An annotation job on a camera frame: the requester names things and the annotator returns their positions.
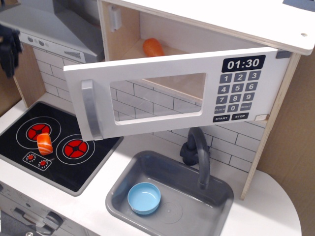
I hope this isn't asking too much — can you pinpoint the orange toy carrot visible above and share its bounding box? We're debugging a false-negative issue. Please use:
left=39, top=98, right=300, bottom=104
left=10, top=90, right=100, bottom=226
left=142, top=38, right=165, bottom=57

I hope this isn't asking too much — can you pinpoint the grey oven front handle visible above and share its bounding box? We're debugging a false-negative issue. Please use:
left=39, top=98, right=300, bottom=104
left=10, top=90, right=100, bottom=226
left=11, top=207, right=63, bottom=236

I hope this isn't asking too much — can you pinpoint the salmon sushi toy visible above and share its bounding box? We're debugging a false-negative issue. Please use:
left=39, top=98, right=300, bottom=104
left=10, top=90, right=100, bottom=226
left=36, top=133, right=53, bottom=155

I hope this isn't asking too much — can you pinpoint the dark grey faucet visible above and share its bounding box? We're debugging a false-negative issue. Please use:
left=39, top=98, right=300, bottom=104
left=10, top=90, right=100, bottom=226
left=180, top=127, right=210, bottom=189

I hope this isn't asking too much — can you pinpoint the grey range hood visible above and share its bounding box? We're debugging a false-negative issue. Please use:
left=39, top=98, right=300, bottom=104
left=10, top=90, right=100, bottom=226
left=0, top=0, right=105, bottom=63

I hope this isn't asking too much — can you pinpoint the black toy stove top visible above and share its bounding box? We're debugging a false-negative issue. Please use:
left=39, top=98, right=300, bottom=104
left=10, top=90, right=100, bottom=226
left=0, top=102, right=123, bottom=196

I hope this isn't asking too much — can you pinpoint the white toy microwave door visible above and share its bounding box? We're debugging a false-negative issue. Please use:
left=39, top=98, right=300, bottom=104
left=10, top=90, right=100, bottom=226
left=63, top=47, right=291, bottom=140

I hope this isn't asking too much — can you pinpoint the white wooden microwave cabinet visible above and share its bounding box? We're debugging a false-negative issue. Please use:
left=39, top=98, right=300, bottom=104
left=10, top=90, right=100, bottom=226
left=97, top=0, right=315, bottom=200

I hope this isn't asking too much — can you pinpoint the light blue bowl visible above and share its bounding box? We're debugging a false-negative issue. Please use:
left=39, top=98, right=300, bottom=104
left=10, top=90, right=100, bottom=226
left=127, top=182, right=161, bottom=215

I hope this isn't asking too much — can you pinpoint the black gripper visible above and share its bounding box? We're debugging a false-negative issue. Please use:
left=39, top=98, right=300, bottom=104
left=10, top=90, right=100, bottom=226
left=0, top=25, right=22, bottom=78

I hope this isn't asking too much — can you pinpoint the grey sink basin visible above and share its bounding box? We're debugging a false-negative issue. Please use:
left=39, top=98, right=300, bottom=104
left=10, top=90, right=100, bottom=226
left=105, top=151, right=234, bottom=236

